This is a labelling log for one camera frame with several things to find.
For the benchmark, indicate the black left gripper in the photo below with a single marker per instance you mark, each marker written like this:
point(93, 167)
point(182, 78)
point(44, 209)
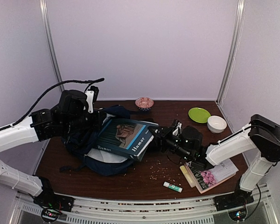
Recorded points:
point(99, 116)

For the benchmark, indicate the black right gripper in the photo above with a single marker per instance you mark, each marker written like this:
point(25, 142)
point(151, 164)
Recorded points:
point(163, 135)

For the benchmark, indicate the pink flower Designer Fate book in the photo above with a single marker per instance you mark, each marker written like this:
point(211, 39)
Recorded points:
point(208, 179)

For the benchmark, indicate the navy blue student backpack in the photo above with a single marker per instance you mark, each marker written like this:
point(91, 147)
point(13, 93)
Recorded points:
point(81, 146)

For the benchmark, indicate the teal Humor hardcover book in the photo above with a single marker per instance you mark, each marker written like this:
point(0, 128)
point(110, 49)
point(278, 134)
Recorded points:
point(125, 137)

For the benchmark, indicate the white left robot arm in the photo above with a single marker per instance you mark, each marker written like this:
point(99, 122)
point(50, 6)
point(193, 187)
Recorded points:
point(37, 126)

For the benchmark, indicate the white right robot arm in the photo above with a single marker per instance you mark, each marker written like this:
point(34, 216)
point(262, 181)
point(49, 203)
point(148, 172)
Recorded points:
point(260, 133)

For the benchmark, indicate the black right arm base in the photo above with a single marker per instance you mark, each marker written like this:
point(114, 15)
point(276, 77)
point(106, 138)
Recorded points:
point(232, 200)

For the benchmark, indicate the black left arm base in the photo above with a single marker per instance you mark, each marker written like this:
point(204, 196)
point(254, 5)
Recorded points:
point(47, 198)

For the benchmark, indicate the green plate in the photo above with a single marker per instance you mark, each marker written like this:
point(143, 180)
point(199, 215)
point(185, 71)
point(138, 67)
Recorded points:
point(199, 115)

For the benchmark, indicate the yellow highlighter pen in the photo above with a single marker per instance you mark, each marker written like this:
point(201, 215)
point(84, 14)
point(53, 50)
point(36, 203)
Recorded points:
point(187, 176)

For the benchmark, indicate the white bowl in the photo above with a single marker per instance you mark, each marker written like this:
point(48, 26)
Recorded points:
point(216, 124)

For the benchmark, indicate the white green glue stick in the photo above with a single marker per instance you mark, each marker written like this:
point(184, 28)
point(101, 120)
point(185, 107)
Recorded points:
point(172, 187)

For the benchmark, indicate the red blue patterned bowl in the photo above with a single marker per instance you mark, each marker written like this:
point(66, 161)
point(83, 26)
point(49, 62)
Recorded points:
point(144, 104)

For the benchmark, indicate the aluminium front rail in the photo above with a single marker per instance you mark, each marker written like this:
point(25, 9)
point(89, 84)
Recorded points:
point(196, 210)

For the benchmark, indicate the right aluminium frame post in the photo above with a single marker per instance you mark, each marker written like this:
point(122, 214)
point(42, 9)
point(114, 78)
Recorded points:
point(232, 52)

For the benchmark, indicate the aluminium frame post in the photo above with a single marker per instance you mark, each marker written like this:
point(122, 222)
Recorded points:
point(52, 52)
point(232, 52)

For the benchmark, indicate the left aluminium frame post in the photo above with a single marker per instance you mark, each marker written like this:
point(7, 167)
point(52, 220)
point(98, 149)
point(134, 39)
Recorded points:
point(52, 52)

